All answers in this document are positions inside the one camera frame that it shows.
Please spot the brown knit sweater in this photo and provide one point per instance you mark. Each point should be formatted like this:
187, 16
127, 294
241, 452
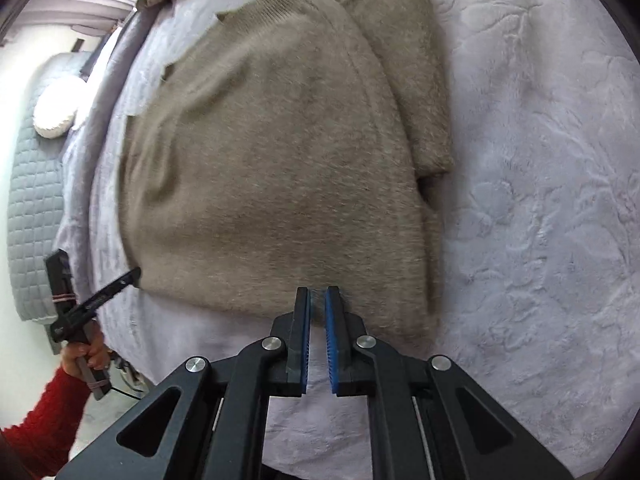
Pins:
275, 160

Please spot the grey quilted bed cover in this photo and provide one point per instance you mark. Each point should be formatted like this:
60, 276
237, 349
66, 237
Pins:
35, 200

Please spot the lavender embossed blanket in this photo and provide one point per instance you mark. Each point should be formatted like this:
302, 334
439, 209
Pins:
525, 210

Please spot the person's left hand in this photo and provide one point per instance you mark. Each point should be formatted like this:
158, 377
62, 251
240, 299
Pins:
97, 352

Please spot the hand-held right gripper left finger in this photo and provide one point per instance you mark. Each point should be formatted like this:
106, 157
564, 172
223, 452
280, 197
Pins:
305, 340

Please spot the white round cushion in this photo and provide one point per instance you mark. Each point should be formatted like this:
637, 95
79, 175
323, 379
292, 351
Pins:
55, 112

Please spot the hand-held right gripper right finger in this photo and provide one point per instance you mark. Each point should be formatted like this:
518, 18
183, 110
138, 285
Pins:
332, 340

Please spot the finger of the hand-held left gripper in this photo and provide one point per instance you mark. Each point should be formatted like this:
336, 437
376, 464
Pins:
107, 292

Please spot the person's left forearm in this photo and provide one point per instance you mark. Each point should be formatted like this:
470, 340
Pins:
40, 425

